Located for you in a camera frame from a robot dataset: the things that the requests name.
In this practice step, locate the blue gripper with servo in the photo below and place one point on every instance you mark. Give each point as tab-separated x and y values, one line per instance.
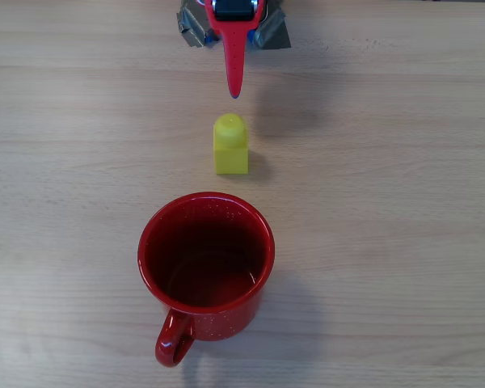
234	28

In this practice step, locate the yellow-green toy block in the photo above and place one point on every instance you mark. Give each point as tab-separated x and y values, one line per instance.
230	153

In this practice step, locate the red enamel mug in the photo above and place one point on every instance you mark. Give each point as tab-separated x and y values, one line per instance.
226	323

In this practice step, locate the grey duct tape patch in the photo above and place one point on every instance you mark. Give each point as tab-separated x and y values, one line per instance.
275	32
190	24

